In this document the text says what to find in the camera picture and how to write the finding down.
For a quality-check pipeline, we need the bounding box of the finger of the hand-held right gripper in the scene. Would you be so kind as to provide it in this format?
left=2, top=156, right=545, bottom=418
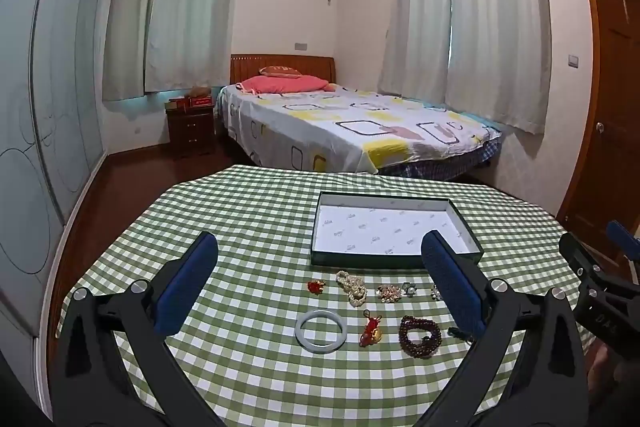
left=559, top=232, right=603, bottom=280
left=607, top=221, right=640, bottom=260

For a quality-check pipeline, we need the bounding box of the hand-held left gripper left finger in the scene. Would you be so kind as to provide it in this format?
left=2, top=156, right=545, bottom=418
left=50, top=231, right=226, bottom=427

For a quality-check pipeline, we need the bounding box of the wooden bed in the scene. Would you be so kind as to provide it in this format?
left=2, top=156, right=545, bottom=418
left=215, top=54, right=503, bottom=180

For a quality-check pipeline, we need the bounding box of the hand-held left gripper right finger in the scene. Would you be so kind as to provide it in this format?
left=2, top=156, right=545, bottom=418
left=415, top=229, right=588, bottom=427

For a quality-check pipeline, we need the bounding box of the pink pillow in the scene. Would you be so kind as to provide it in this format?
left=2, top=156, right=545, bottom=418
left=236, top=75, right=330, bottom=95

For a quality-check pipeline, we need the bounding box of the dark red bead bracelet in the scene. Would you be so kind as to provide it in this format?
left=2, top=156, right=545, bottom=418
left=398, top=314, right=444, bottom=360

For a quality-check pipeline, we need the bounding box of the white curtain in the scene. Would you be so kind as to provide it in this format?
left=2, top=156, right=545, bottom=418
left=377, top=0, right=453, bottom=98
left=444, top=0, right=552, bottom=136
left=144, top=0, right=242, bottom=94
left=102, top=0, right=172, bottom=102

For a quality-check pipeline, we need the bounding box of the printed white bedspread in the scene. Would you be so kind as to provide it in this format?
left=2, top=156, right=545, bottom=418
left=216, top=82, right=502, bottom=174

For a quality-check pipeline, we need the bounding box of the blue plaid bed sheet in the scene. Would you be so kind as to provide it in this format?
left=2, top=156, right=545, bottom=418
left=375, top=139, right=502, bottom=180

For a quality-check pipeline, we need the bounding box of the green checkered tablecloth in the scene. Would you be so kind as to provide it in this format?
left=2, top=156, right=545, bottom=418
left=57, top=164, right=596, bottom=427

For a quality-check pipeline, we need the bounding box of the gold sequin bracelet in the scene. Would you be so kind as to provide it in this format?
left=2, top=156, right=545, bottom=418
left=376, top=284, right=404, bottom=304

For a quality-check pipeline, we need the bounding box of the pale jade bangle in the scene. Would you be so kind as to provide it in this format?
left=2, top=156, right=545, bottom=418
left=295, top=308, right=347, bottom=352

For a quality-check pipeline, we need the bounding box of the red knot gold pendant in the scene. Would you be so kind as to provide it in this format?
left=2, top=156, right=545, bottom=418
left=359, top=309, right=385, bottom=348

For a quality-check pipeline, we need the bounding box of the dark wooden nightstand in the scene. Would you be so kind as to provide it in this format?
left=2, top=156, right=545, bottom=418
left=166, top=106, right=217, bottom=159

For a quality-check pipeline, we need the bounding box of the white pearl necklace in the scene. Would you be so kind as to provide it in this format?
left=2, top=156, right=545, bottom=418
left=335, top=270, right=369, bottom=308

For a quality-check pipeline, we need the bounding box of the wooden door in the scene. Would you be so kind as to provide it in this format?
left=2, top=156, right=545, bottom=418
left=556, top=0, right=640, bottom=253

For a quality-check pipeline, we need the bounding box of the dark green shallow box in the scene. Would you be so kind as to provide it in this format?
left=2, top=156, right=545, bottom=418
left=310, top=191, right=485, bottom=268

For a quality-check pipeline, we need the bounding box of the grey sliding wardrobe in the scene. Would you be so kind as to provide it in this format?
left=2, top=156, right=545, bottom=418
left=0, top=0, right=109, bottom=339

